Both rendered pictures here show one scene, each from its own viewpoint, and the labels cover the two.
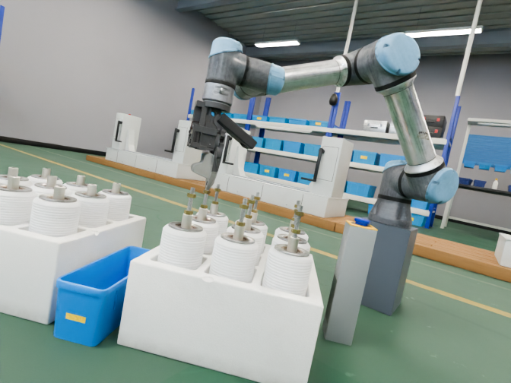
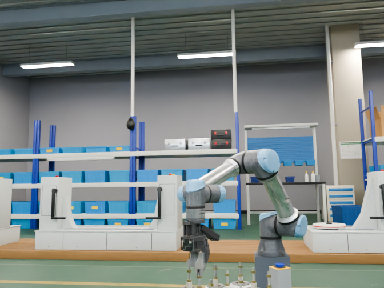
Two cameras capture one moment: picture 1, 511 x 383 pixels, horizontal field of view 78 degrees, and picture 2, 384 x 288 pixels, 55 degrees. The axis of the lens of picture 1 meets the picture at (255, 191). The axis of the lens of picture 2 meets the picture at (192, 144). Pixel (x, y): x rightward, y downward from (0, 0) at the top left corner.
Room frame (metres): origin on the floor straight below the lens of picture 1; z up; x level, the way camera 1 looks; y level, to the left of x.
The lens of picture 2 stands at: (-0.50, 0.78, 0.66)
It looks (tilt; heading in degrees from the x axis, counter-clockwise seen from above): 7 degrees up; 334
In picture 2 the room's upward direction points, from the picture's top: 1 degrees counter-clockwise
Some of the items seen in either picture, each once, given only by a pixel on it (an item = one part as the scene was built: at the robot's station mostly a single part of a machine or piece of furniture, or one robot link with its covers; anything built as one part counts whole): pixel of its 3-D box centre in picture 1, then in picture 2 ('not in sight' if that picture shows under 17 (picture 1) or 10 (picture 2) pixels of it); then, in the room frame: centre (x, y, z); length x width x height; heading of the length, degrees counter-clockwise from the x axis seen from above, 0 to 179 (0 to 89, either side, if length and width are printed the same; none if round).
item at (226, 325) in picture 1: (233, 289); not in sight; (0.79, 0.01, 0.09); 0.39 x 0.39 x 0.18; 84
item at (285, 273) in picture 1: (283, 291); not in sight; (0.66, -0.10, 0.16); 0.10 x 0.10 x 0.18
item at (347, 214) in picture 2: not in sight; (350, 218); (3.63, -3.93, 0.18); 0.50 x 0.41 x 0.37; 151
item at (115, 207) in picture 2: (312, 179); (123, 206); (6.03, -1.01, 0.36); 0.50 x 0.38 x 0.21; 145
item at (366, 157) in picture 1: (367, 159); (174, 175); (5.49, -1.78, 0.89); 0.50 x 0.38 x 0.21; 146
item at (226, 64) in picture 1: (225, 64); (196, 194); (0.80, 0.13, 0.64); 0.09 x 0.08 x 0.11; 110
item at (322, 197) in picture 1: (278, 166); (114, 210); (3.41, -0.19, 0.45); 1.45 x 0.57 x 0.74; 56
